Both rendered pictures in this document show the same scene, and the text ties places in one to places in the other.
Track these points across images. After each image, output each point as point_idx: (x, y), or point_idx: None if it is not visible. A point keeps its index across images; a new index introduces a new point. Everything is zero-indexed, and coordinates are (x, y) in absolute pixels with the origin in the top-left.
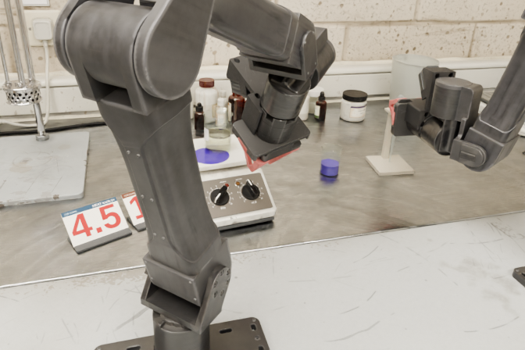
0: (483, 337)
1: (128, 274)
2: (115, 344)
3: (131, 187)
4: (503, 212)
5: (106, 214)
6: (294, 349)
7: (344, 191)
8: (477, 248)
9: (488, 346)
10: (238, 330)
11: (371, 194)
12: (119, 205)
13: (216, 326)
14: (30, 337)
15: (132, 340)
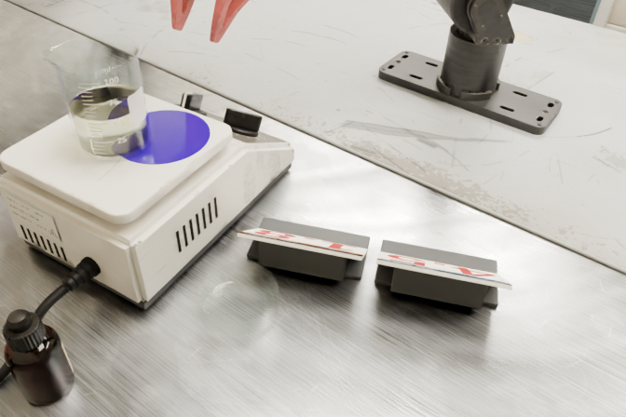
0: None
1: (447, 183)
2: (522, 119)
3: (254, 374)
4: (7, 3)
5: (413, 262)
6: (375, 53)
7: (30, 101)
8: (114, 7)
9: None
10: (405, 71)
11: (20, 80)
12: (336, 332)
13: (418, 82)
14: (606, 186)
15: (503, 114)
